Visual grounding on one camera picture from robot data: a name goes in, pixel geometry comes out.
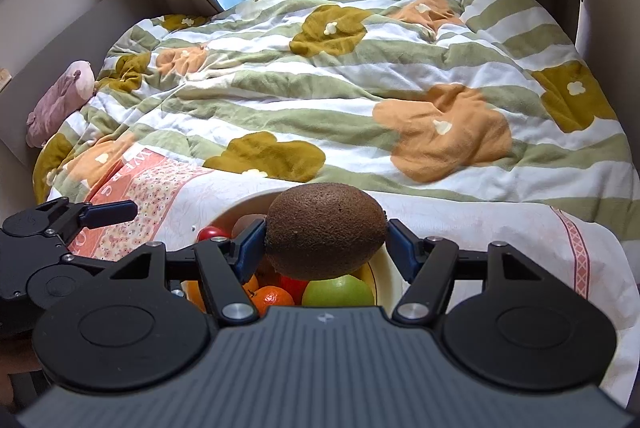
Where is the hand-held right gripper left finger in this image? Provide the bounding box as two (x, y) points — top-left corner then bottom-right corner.
(109, 218), (268, 325)

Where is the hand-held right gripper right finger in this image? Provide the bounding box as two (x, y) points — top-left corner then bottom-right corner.
(387, 218), (543, 325)

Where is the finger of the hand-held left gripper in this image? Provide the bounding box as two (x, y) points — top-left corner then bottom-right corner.
(1, 197), (139, 239)

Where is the large orange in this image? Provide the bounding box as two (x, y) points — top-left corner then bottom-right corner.
(242, 273), (260, 304)
(181, 279), (207, 311)

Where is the cream bowl with duck print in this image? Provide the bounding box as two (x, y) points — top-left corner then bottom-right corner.
(180, 189), (387, 309)

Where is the red cherry tomato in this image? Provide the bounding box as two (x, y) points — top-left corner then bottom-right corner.
(196, 226), (233, 243)
(277, 275), (311, 304)

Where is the small mandarin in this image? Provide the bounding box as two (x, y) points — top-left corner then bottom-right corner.
(250, 286), (296, 316)

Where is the large green apple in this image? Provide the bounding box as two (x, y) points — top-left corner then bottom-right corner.
(301, 275), (375, 307)

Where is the brown kiwi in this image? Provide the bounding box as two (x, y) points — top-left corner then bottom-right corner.
(265, 182), (389, 281)

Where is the white tablecloth with pink border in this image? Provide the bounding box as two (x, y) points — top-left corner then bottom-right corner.
(65, 153), (640, 404)

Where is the pink plush toy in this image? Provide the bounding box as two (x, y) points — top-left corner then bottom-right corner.
(25, 61), (96, 148)

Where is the striped floral blanket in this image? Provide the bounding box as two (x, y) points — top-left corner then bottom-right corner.
(32, 0), (640, 204)

